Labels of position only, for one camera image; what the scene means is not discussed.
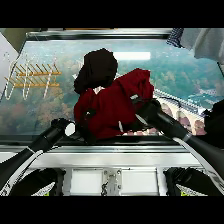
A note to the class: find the grey garment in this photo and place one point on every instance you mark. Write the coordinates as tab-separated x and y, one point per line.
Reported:
205	41

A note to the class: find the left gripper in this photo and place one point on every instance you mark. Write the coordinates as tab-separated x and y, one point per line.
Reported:
88	128

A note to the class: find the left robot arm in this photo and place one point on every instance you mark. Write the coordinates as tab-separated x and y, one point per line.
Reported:
46	137

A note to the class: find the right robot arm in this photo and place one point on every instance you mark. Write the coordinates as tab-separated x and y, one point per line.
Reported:
186	136

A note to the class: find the dark checked garment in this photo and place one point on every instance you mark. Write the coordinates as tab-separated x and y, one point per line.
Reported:
175	36

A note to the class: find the silver frame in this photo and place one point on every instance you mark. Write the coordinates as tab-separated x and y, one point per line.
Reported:
113	156

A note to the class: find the red garment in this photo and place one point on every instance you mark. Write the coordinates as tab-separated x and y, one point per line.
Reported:
111	110

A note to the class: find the yellow clothes hanger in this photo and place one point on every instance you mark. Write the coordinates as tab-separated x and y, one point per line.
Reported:
33	85
40	73

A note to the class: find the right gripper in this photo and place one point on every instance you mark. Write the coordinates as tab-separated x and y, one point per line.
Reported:
142	111

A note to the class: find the dark brown garment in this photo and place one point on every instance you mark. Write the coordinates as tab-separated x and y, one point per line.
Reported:
98	68

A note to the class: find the black garment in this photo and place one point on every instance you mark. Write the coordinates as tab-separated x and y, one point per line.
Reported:
216	125

